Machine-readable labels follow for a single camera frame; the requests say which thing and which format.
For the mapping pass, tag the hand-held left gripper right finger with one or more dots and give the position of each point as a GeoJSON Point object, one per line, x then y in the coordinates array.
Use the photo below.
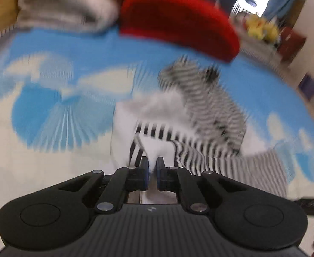
{"type": "Point", "coordinates": [159, 175]}

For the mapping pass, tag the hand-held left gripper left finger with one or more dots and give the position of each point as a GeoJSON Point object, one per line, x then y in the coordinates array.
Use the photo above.
{"type": "Point", "coordinates": [145, 175]}

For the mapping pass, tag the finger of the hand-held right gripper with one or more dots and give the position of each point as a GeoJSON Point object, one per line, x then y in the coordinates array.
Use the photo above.
{"type": "Point", "coordinates": [313, 206]}

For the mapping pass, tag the black white striped shirt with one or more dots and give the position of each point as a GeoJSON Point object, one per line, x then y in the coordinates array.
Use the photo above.
{"type": "Point", "coordinates": [213, 107]}

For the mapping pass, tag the blue white printed blanket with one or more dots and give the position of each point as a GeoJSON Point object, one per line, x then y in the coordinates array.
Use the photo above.
{"type": "Point", "coordinates": [66, 107]}

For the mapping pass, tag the purple box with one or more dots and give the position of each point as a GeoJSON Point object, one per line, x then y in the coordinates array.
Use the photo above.
{"type": "Point", "coordinates": [308, 86]}

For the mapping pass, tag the red cloth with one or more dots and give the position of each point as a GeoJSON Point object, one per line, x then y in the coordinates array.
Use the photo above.
{"type": "Point", "coordinates": [178, 21]}

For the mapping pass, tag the yellow plush toy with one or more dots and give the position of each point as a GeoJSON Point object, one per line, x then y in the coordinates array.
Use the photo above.
{"type": "Point", "coordinates": [261, 28]}

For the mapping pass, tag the grey striped folded blanket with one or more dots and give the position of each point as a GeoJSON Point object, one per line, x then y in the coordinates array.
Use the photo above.
{"type": "Point", "coordinates": [66, 2]}

